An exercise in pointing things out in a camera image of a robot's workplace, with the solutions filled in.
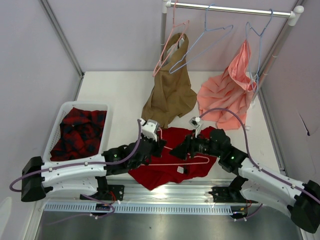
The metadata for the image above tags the red skirt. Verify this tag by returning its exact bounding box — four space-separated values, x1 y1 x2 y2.
128 127 217 191

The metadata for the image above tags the pink wire hanger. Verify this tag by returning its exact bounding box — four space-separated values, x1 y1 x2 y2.
142 128 210 166

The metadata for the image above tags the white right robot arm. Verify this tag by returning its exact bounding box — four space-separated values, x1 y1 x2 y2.
170 129 320 234

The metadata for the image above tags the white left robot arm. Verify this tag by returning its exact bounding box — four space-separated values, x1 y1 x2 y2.
20 134 167 203

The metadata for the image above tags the salmon pink skirt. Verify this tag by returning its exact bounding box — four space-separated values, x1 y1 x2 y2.
197 40 257 123

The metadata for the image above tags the tan brown skirt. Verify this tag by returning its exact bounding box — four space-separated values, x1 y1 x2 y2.
141 34 197 128

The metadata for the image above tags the pink hanger with brown skirt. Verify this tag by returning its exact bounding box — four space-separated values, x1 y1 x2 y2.
152 0 190 77

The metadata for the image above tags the light blue empty hanger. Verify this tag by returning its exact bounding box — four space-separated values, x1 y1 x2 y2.
169 2 235 75

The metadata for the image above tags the blue hanger with pink skirt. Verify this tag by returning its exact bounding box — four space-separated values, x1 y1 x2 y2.
245 8 274 93

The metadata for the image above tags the white plastic basket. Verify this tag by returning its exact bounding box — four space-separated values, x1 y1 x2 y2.
43 101 112 162

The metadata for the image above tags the red plaid garment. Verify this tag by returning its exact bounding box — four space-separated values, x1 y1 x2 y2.
50 107 107 162

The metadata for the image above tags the metal clothes rack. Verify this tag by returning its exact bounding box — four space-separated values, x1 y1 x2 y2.
159 0 305 108

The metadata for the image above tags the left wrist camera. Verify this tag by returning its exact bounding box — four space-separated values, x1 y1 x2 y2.
139 118 159 142

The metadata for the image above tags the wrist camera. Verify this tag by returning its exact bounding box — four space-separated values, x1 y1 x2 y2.
139 118 159 142
189 116 202 138

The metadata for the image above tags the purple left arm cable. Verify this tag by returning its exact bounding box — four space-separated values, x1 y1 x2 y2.
9 118 143 221

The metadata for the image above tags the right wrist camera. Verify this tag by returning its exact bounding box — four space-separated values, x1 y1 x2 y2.
189 116 202 138

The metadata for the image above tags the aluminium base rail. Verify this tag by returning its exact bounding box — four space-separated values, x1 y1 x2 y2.
37 176 306 216

